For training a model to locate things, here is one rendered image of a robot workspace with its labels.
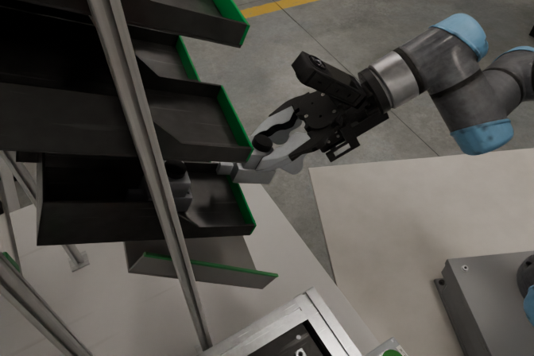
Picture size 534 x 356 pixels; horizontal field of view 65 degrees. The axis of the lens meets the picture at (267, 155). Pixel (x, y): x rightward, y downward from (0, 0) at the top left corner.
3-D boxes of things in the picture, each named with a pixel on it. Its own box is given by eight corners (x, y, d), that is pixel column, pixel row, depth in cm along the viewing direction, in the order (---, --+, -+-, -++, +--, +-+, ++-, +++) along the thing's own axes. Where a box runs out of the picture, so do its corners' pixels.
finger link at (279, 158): (278, 197, 63) (326, 158, 63) (261, 178, 59) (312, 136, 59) (268, 184, 65) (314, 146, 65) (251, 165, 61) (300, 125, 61)
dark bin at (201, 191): (225, 172, 71) (241, 140, 67) (250, 235, 63) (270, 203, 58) (36, 166, 56) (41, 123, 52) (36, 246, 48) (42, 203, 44)
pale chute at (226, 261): (240, 233, 86) (254, 219, 85) (262, 289, 78) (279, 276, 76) (116, 202, 67) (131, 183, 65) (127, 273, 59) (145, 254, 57)
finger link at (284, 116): (258, 162, 68) (311, 141, 66) (241, 142, 64) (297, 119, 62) (257, 147, 70) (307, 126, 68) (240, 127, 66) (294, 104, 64)
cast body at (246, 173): (261, 164, 69) (277, 132, 65) (269, 184, 66) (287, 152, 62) (212, 162, 65) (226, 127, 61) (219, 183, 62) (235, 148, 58)
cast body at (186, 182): (179, 189, 63) (194, 156, 59) (187, 212, 60) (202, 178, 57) (122, 189, 59) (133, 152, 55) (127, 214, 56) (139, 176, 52)
